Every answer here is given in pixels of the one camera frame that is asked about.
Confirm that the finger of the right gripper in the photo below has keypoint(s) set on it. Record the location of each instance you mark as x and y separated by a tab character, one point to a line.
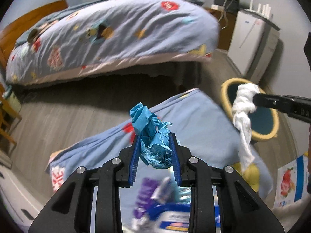
282	103

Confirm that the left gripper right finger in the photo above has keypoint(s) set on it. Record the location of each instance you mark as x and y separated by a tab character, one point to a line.
173	144

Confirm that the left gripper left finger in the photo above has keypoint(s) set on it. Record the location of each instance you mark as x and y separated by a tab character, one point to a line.
135	155

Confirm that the blue paper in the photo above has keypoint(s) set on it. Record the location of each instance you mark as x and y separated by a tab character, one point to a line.
153	136

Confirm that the white tissue wad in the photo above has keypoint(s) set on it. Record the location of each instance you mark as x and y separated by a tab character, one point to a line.
242	106

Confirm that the yellow rimmed teal trash bin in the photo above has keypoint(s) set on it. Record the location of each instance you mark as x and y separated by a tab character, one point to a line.
264	121

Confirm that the person right hand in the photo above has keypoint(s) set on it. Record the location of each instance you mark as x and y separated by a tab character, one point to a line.
309	162

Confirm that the purple snack package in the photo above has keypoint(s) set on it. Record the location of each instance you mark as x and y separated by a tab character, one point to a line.
151	193

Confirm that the blue cartoon pillow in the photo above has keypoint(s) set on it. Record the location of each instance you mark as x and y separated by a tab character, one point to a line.
198	123

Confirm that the white air purifier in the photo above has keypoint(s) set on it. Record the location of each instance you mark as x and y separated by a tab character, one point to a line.
254	41

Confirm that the blue white wipes pack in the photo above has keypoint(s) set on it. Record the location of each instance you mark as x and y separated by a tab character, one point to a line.
172	216

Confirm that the strawberry printed paper box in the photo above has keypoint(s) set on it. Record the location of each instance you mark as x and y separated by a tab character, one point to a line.
292	181

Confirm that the wooden nightstand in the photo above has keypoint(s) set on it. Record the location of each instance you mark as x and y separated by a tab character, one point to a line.
226	31

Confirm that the blue cartoon bed quilt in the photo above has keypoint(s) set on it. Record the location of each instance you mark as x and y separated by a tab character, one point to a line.
107	35

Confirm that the wooden chair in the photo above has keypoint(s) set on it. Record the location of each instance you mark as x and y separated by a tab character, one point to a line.
10	108

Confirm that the wooden headboard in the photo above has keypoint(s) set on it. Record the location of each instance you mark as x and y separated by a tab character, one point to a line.
14	30

